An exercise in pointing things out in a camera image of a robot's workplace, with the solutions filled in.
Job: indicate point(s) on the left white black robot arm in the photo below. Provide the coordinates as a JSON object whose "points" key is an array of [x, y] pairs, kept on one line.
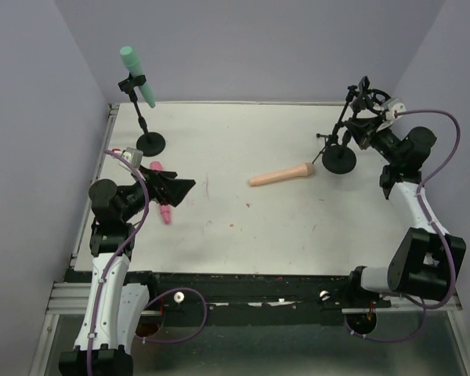
{"points": [[104, 342]]}

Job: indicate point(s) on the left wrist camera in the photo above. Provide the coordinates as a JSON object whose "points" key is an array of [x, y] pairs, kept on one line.
{"points": [[131, 155]]}

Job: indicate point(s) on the black tripod shock-mount stand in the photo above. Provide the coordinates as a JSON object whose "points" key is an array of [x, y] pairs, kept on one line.
{"points": [[378, 98]]}

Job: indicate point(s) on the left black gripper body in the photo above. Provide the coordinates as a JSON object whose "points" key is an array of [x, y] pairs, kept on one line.
{"points": [[157, 188]]}

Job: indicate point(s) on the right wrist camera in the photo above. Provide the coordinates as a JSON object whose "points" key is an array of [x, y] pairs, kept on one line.
{"points": [[390, 110]]}

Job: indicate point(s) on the beige toy microphone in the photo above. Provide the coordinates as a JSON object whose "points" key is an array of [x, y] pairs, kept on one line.
{"points": [[298, 171]]}

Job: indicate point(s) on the green toy microphone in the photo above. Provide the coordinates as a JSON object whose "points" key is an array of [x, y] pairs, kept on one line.
{"points": [[131, 61]]}

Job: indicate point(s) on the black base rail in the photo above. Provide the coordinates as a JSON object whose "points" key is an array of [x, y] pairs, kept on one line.
{"points": [[196, 299]]}

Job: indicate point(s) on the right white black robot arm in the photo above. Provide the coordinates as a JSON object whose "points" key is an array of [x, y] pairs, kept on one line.
{"points": [[425, 267]]}

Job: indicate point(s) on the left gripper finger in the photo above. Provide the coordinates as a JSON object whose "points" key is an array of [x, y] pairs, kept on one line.
{"points": [[153, 175], [174, 191]]}

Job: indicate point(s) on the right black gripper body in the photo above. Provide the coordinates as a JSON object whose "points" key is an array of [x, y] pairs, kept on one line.
{"points": [[367, 131]]}

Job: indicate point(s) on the aluminium frame extrusion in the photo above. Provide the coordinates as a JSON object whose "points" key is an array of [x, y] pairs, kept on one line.
{"points": [[67, 298]]}

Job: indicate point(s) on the black round-base mic stand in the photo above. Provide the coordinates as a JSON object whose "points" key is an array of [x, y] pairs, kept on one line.
{"points": [[150, 143], [338, 159]]}

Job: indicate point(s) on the pink toy microphone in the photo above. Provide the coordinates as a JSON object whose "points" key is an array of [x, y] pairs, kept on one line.
{"points": [[164, 210]]}

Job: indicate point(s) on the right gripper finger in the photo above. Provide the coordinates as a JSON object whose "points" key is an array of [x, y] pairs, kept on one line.
{"points": [[364, 91], [347, 136]]}

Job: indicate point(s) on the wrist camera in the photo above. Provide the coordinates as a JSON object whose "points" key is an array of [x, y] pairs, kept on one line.
{"points": [[390, 110], [131, 155]]}

